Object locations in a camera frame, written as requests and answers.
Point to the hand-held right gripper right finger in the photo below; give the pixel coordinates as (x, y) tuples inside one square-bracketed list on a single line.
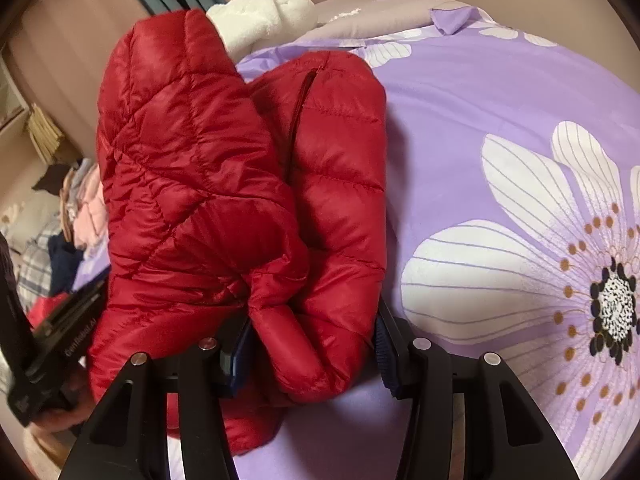
[(387, 360)]

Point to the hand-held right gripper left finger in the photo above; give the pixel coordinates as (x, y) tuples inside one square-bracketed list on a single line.
[(240, 355)]

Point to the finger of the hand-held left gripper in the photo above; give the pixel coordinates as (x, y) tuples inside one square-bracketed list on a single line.
[(87, 297)]

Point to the dark red puffer jacket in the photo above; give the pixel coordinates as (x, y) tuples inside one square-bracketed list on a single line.
[(200, 185)]

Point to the person's left hand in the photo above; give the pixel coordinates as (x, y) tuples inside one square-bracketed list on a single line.
[(75, 417)]

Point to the light red puffer jacket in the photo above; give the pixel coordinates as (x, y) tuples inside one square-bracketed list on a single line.
[(45, 312)]

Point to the navy garment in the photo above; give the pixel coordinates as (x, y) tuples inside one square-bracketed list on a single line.
[(65, 262)]

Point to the pink garment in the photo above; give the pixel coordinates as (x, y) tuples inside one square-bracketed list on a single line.
[(92, 210)]

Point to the beige headboard cushion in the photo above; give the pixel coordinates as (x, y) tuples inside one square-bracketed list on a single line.
[(35, 215)]

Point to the tan garment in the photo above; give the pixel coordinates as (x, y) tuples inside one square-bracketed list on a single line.
[(67, 200)]

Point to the pleated yellow fabric shade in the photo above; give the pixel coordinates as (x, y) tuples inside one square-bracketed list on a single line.
[(45, 132)]

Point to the purple floral duvet cover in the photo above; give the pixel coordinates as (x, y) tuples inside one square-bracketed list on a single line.
[(475, 85)]

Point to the white goose plush toy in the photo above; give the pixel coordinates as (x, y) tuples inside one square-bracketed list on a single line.
[(250, 20)]

